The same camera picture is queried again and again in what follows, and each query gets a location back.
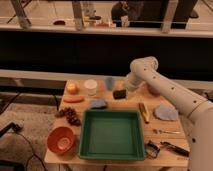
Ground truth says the black eraser block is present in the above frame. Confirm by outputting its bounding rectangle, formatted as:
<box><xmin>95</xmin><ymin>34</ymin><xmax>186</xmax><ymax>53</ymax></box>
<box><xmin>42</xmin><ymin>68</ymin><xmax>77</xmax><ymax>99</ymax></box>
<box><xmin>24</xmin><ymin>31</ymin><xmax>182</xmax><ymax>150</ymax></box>
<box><xmin>113</xmin><ymin>89</ymin><xmax>127</xmax><ymax>100</ymax></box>

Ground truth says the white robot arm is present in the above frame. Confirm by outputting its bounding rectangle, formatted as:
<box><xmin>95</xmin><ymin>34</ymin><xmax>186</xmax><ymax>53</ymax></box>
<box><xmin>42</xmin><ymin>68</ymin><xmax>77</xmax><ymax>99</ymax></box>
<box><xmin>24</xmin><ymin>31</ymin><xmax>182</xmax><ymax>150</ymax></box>
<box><xmin>124</xmin><ymin>56</ymin><xmax>213</xmax><ymax>171</ymax></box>

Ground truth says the blue plastic cup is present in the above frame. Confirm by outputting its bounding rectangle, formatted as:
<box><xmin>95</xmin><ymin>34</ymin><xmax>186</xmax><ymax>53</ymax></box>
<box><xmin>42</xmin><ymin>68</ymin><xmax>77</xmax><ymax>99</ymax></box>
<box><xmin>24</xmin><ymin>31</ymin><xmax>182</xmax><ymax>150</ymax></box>
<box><xmin>105</xmin><ymin>77</ymin><xmax>115</xmax><ymax>91</ymax></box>

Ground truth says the white paper cup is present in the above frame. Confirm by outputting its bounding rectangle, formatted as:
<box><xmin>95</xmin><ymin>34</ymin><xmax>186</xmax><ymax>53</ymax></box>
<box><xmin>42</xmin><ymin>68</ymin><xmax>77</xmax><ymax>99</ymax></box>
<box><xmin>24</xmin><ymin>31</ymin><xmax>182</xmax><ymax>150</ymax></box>
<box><xmin>84</xmin><ymin>79</ymin><xmax>98</xmax><ymax>96</ymax></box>

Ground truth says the purple plastic bowl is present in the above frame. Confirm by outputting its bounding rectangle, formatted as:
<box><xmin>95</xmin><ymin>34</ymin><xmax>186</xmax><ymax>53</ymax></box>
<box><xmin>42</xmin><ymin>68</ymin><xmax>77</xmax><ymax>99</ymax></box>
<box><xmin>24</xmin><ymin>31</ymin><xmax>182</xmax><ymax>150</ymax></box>
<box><xmin>147</xmin><ymin>84</ymin><xmax>160</xmax><ymax>96</ymax></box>

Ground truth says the blue sponge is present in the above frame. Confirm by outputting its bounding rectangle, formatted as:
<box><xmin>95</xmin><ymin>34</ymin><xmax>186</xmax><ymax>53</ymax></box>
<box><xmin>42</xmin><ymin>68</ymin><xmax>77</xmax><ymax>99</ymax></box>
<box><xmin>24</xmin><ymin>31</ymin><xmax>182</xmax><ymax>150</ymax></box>
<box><xmin>90</xmin><ymin>99</ymin><xmax>107</xmax><ymax>109</ymax></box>

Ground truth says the metal fork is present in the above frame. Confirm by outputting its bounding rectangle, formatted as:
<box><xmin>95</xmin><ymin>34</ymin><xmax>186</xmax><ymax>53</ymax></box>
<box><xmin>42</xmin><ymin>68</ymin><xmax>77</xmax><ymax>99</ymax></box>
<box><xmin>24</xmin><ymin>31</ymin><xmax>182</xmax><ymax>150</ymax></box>
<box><xmin>153</xmin><ymin>129</ymin><xmax>180</xmax><ymax>134</ymax></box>

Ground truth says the green plastic tray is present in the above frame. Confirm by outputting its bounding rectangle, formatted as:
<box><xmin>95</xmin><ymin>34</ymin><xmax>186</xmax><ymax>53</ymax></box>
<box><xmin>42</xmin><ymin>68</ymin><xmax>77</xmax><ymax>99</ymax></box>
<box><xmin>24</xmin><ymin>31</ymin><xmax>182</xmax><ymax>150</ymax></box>
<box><xmin>78</xmin><ymin>110</ymin><xmax>146</xmax><ymax>161</ymax></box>

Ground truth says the orange carrot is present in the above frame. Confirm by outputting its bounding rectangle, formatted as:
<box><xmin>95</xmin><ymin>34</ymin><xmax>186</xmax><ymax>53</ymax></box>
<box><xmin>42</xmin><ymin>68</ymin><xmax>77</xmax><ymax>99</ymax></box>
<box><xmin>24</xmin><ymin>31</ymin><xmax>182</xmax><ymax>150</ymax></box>
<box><xmin>63</xmin><ymin>97</ymin><xmax>84</xmax><ymax>103</ymax></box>

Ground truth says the yellow apple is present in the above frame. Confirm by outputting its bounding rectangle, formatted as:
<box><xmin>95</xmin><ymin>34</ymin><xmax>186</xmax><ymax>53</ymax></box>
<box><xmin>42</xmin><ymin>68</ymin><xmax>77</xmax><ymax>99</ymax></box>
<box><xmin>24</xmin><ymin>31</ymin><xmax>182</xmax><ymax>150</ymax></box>
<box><xmin>66</xmin><ymin>83</ymin><xmax>78</xmax><ymax>95</ymax></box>

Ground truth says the bunch of dark grapes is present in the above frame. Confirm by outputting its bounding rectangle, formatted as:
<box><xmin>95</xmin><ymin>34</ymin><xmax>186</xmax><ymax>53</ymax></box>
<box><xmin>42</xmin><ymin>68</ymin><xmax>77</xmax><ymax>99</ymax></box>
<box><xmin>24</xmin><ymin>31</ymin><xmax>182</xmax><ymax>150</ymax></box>
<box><xmin>55</xmin><ymin>107</ymin><xmax>81</xmax><ymax>126</ymax></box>

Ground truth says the orange plastic bowl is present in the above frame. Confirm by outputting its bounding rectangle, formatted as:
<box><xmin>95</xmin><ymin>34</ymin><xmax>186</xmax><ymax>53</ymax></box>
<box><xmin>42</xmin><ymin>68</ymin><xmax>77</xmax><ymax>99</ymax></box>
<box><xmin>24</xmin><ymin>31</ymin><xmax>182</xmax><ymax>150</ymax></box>
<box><xmin>47</xmin><ymin>126</ymin><xmax>75</xmax><ymax>155</ymax></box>

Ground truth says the black handled peeler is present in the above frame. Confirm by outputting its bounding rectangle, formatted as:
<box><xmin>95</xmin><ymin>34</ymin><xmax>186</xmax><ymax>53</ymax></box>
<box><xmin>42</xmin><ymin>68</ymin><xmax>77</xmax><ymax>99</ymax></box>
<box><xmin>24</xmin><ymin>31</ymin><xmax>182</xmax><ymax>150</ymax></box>
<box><xmin>160</xmin><ymin>141</ymin><xmax>189</xmax><ymax>157</ymax></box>

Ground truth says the black cable on floor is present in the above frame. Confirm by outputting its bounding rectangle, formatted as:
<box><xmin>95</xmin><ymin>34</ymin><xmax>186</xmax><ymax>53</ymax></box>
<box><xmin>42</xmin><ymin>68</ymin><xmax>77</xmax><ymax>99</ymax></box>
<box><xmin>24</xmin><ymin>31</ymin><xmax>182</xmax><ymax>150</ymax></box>
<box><xmin>0</xmin><ymin>121</ymin><xmax>48</xmax><ymax>171</ymax></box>

